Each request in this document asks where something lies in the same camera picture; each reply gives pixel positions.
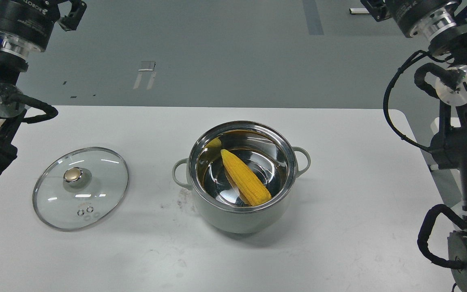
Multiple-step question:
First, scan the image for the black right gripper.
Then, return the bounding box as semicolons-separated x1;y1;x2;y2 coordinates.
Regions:
360;0;461;38

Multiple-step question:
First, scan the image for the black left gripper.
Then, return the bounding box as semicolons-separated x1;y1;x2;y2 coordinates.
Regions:
0;0;88;52

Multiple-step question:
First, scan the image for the glass pot lid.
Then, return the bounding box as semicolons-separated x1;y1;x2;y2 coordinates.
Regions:
32;147;129;232

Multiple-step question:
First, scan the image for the yellow corn cob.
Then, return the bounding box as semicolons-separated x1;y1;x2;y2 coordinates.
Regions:
220;148;271;206

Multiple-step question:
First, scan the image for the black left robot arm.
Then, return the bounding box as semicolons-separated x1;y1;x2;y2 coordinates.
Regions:
0;0;87;175

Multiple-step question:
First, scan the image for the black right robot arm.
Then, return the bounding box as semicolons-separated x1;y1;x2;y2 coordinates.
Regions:
362;0;467;292

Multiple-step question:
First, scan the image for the grey pot with steel rim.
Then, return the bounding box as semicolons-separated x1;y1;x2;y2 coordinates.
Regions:
172;120;311;234

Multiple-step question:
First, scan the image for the white table base foot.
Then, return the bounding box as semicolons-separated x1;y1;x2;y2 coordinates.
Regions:
349;8;370;15

